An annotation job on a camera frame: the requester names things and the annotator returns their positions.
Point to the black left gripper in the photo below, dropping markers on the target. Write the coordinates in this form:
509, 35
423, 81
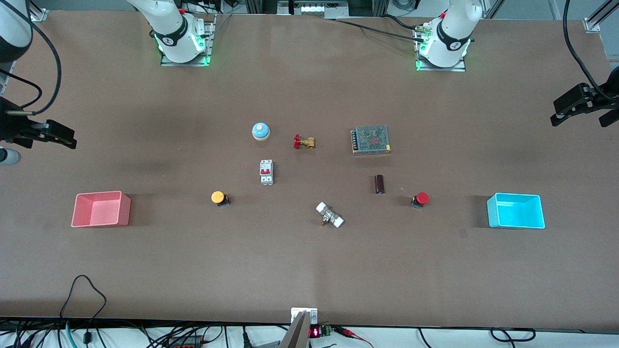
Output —
610, 98

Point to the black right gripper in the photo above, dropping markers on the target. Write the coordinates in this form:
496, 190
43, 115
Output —
10, 126

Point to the yellow push button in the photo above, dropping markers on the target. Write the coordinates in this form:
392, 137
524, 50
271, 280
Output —
218, 197

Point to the red push button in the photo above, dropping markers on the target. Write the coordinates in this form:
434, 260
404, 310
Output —
421, 198

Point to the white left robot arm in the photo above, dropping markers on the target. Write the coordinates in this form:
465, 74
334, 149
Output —
452, 34

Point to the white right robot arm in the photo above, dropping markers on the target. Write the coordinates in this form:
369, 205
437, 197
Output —
170, 29

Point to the pink plastic box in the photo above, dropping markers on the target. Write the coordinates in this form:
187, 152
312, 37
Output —
100, 211

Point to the cyan plastic box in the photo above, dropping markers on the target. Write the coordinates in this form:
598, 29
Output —
516, 212

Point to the metal mesh power supply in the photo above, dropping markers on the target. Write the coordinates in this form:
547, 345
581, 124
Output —
371, 139

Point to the dark brown capacitor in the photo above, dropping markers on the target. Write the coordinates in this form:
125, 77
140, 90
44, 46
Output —
379, 184

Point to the white red circuit breaker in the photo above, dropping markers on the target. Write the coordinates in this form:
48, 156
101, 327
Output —
266, 172

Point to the white metal tee fitting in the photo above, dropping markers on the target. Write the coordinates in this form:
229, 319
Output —
330, 215

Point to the white lit control panel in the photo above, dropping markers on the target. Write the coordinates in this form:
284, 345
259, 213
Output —
312, 9

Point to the red digit display module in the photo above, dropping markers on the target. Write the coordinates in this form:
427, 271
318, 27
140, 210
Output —
314, 332

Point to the aluminium frame profile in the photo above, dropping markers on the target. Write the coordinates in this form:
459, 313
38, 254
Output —
599, 17
38, 14

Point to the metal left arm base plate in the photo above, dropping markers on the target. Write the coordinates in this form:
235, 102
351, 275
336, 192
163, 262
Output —
437, 68

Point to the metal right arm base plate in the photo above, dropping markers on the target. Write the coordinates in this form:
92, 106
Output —
209, 43

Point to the grey camera pole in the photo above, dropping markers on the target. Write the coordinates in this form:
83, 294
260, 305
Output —
296, 333

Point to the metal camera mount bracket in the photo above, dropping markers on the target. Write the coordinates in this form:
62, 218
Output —
312, 314

